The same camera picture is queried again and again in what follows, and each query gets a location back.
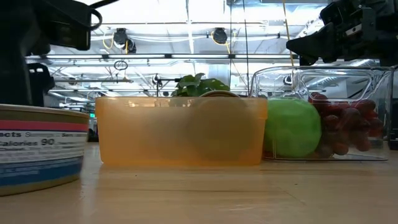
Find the long linear light bar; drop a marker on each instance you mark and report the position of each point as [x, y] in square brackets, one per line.
[199, 56]

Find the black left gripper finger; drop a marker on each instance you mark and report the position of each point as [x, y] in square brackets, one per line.
[15, 77]
[40, 84]

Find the green leafy plant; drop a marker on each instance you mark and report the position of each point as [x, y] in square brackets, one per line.
[189, 84]

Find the orange translucent plastic bin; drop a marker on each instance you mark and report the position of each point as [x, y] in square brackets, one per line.
[140, 133]

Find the gold-rimmed labelled food can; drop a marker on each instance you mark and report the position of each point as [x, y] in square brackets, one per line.
[37, 149]

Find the green apple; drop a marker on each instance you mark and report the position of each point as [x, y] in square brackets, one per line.
[292, 129]

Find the red grape bunch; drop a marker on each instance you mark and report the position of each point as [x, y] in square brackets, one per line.
[348, 124]

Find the silver-lidded food can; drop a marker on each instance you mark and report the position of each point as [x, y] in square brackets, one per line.
[219, 93]

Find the clear plastic bin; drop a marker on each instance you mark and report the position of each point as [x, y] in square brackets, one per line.
[273, 81]

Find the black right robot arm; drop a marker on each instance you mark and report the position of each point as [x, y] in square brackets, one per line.
[390, 31]

